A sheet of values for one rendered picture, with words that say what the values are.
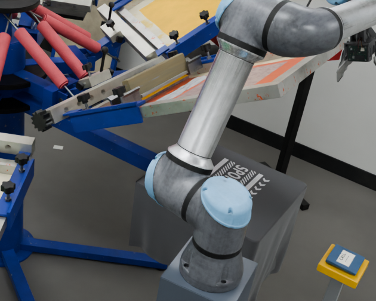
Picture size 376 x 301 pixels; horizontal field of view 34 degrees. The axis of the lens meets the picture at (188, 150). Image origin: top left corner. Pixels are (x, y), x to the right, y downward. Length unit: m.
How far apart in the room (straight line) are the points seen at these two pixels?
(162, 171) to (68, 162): 2.56
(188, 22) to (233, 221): 1.67
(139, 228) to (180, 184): 0.91
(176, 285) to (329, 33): 0.65
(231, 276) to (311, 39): 0.55
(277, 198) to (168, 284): 0.88
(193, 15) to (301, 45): 1.63
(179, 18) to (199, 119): 1.59
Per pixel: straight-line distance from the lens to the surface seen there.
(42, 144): 4.09
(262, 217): 2.10
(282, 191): 2.26
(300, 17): 1.29
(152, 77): 2.16
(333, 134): 4.25
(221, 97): 1.35
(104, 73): 2.39
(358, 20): 1.44
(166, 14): 2.98
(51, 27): 2.57
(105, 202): 3.61
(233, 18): 1.34
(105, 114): 2.00
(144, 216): 2.20
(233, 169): 2.31
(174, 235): 2.16
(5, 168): 2.13
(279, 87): 1.65
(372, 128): 4.15
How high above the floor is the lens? 2.18
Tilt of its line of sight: 31 degrees down
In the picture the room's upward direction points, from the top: 10 degrees clockwise
